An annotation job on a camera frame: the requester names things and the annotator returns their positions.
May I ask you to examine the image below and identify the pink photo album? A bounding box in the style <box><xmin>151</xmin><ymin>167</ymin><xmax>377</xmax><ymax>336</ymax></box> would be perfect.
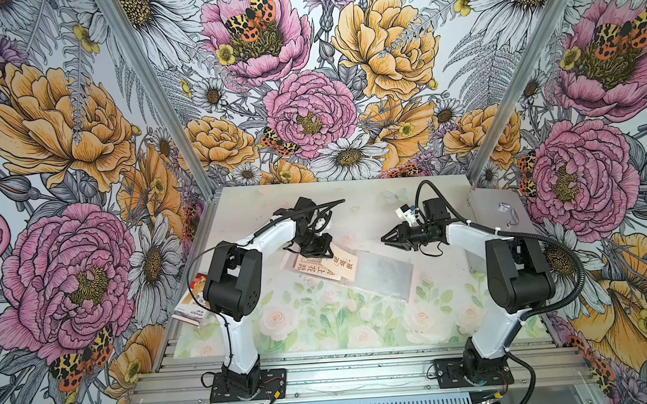
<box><xmin>280</xmin><ymin>247</ymin><xmax>414</xmax><ymax>303</ymax></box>

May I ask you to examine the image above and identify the small pink card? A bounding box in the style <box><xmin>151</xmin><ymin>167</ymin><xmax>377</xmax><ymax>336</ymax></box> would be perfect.
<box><xmin>327</xmin><ymin>244</ymin><xmax>359</xmax><ymax>282</ymax></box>

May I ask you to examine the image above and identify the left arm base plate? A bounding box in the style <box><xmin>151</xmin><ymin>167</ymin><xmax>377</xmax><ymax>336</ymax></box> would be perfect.
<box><xmin>209</xmin><ymin>368</ymin><xmax>288</xmax><ymax>404</ymax></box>

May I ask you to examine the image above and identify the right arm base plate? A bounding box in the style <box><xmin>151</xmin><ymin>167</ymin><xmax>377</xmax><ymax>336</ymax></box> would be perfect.
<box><xmin>432</xmin><ymin>357</ymin><xmax>514</xmax><ymax>389</ymax></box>

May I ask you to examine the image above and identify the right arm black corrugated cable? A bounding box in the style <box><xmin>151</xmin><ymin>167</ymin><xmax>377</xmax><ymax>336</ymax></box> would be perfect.
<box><xmin>413</xmin><ymin>171</ymin><xmax>594</xmax><ymax>404</ymax></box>

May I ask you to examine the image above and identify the silver metal case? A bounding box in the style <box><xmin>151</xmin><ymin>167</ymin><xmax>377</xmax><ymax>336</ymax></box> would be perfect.
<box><xmin>468</xmin><ymin>188</ymin><xmax>535</xmax><ymax>233</ymax></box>

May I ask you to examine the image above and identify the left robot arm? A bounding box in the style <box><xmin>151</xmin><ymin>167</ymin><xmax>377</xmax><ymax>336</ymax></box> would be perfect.
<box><xmin>198</xmin><ymin>197</ymin><xmax>344</xmax><ymax>399</ymax></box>

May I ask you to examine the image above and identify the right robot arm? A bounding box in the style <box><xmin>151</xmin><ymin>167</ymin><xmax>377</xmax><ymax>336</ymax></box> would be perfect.
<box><xmin>381</xmin><ymin>198</ymin><xmax>555</xmax><ymax>386</ymax></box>

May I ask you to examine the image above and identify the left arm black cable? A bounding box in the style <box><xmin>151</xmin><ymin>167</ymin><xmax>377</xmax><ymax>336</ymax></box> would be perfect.
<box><xmin>182</xmin><ymin>198</ymin><xmax>355</xmax><ymax>375</ymax></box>

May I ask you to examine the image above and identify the aluminium rail frame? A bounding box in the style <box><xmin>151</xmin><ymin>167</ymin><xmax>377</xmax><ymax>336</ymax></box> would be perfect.
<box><xmin>129</xmin><ymin>336</ymin><xmax>609</xmax><ymax>404</ymax></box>

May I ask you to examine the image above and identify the cream card with framed text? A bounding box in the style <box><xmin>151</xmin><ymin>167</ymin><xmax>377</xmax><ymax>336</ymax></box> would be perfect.
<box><xmin>293</xmin><ymin>255</ymin><xmax>342</xmax><ymax>281</ymax></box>

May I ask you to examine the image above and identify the red and white box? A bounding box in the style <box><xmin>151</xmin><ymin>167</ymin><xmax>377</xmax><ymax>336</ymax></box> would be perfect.
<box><xmin>172</xmin><ymin>274</ymin><xmax>210</xmax><ymax>328</ymax></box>

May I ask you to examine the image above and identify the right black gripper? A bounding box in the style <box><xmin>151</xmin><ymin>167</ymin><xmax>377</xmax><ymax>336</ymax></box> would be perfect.
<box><xmin>380</xmin><ymin>218</ymin><xmax>441</xmax><ymax>254</ymax></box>

